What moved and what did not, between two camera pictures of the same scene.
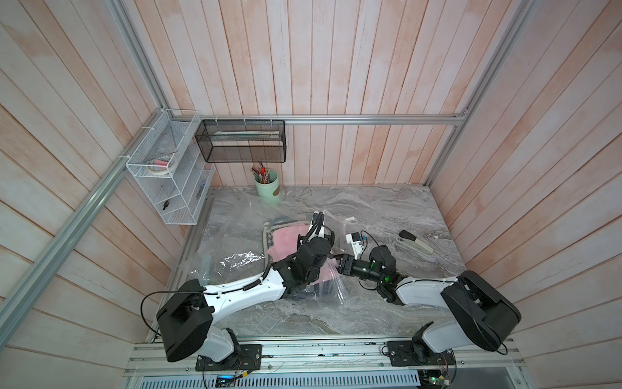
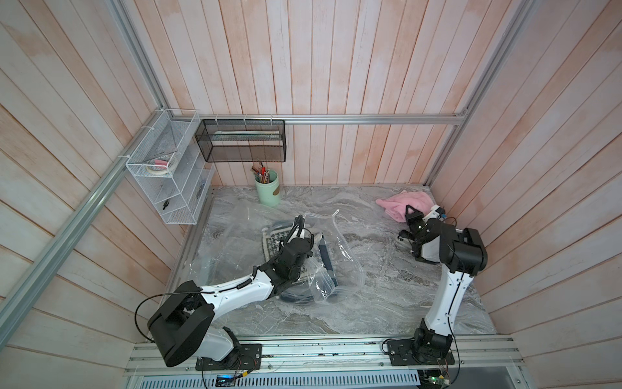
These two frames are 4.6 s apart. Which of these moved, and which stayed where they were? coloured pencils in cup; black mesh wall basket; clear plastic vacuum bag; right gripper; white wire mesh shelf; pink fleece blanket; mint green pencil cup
Moved: pink fleece blanket; clear plastic vacuum bag; right gripper
Stayed: coloured pencils in cup; white wire mesh shelf; black mesh wall basket; mint green pencil cup
